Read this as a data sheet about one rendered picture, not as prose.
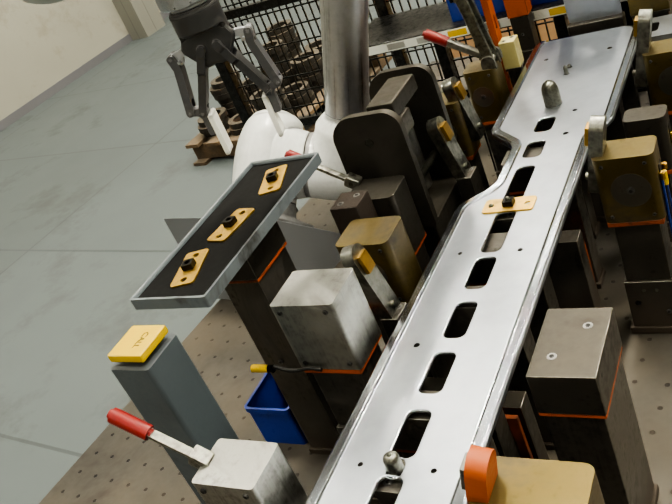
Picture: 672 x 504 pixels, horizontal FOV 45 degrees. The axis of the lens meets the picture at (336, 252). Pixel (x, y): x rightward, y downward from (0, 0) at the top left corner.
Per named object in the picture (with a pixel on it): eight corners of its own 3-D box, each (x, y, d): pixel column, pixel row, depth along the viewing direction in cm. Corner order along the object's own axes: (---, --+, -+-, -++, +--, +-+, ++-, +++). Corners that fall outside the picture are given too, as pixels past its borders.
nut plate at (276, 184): (280, 190, 127) (277, 183, 127) (258, 196, 128) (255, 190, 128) (288, 165, 134) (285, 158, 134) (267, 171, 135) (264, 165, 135)
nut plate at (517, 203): (537, 196, 129) (536, 190, 128) (532, 210, 126) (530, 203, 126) (487, 201, 133) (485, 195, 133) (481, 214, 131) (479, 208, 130)
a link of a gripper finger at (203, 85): (205, 48, 118) (195, 47, 118) (205, 120, 124) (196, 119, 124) (210, 39, 121) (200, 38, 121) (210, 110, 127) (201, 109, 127)
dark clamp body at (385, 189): (460, 374, 148) (391, 198, 129) (401, 373, 154) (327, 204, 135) (471, 346, 153) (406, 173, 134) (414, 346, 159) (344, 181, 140)
